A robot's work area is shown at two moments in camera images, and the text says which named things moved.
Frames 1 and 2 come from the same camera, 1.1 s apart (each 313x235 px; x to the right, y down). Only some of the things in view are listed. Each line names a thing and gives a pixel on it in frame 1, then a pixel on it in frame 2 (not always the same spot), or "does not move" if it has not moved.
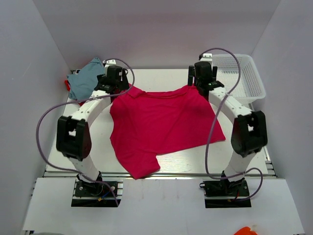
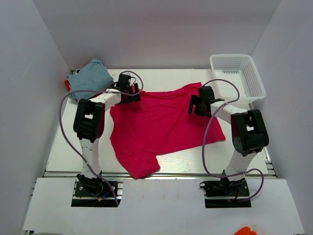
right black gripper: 192,72 to 195,100
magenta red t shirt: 148,125 does not move
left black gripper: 124,83 to 133,98
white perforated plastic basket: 250,88 does not move
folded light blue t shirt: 81,84 does not move
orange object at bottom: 245,230 does not move
